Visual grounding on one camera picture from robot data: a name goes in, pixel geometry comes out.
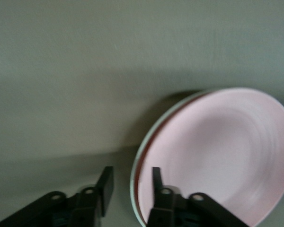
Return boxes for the pink plate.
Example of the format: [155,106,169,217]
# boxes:
[135,88,284,227]

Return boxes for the beige plate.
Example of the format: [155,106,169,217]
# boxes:
[129,87,284,226]

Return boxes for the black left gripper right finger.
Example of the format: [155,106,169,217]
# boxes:
[147,166,249,227]

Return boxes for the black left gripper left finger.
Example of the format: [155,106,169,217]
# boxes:
[0,166,115,227]

